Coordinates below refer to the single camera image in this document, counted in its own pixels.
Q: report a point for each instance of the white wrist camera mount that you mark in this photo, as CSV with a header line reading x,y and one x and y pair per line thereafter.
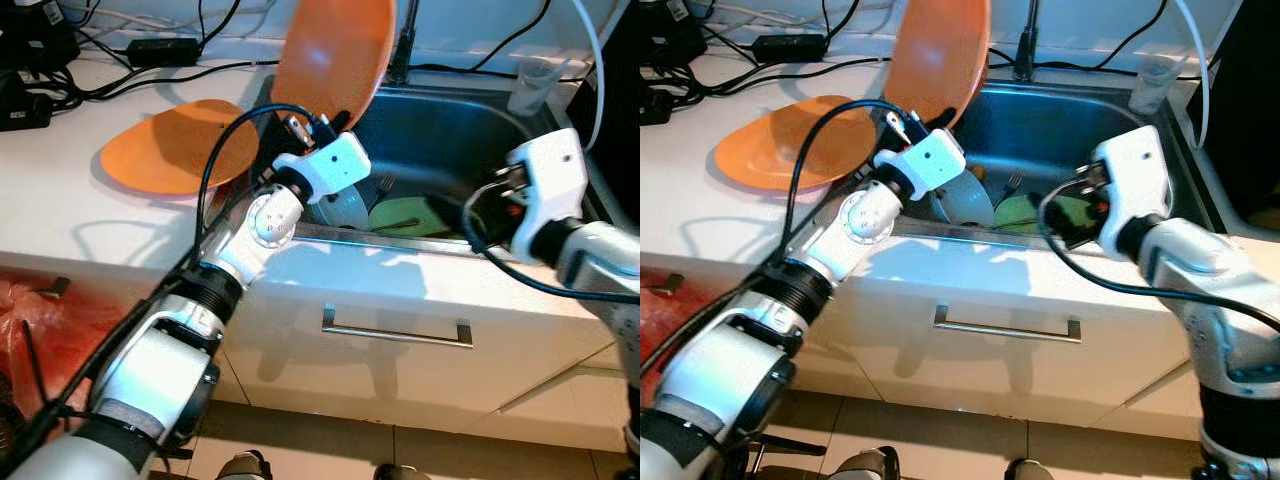
x,y
325,165
935,160
1135,185
550,185

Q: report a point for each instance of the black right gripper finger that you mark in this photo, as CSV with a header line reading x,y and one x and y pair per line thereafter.
x,y
455,215

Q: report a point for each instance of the stainless steel sink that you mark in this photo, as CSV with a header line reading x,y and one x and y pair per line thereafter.
x,y
1050,130
440,140

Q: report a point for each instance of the black charger with white label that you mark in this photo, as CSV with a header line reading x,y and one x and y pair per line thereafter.
x,y
35,40
665,35

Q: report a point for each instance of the red plastic bag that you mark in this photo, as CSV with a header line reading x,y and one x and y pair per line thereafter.
x,y
660,320
30,340

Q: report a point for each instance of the robot left leg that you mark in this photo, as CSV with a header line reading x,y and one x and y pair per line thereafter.
x,y
245,468
865,465

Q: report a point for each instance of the white ceramic bowl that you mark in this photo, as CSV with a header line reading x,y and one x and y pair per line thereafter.
x,y
345,207
965,200

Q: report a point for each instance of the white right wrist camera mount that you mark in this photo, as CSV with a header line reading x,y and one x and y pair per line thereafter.
x,y
550,185
1135,185

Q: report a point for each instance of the white cabinet drawer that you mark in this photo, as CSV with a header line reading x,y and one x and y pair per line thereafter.
x,y
1000,375
400,380

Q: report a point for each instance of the orange plastic bowl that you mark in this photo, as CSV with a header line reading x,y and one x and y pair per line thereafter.
x,y
940,50
330,50

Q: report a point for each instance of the metal fork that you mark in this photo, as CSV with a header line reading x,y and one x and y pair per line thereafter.
x,y
1012,183
385,186

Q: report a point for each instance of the orange plastic plate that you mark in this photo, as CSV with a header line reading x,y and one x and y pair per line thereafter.
x,y
780,145
170,150

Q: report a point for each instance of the flat black power adapter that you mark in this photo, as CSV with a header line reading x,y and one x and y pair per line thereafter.
x,y
165,50
790,45

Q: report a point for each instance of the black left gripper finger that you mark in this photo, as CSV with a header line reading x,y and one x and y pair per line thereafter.
x,y
933,119
948,118
330,118
346,120

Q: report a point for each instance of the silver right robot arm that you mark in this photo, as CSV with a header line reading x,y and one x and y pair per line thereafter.
x,y
600,250
1200,270

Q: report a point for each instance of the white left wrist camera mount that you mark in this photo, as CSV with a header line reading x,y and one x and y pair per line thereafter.
x,y
935,160
325,165

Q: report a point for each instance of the green plate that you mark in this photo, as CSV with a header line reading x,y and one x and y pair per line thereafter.
x,y
410,210
1015,208

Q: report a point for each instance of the black faucet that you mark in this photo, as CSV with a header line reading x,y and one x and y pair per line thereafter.
x,y
1025,40
405,45

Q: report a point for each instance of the robot leg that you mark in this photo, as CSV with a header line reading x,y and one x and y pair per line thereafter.
x,y
245,468
865,465
400,472
1030,470

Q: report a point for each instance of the clear glass cup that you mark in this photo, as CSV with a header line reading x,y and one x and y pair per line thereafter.
x,y
530,90
1153,85

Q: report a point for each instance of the robot right leg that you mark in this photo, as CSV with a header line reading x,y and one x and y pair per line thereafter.
x,y
1030,470
400,472

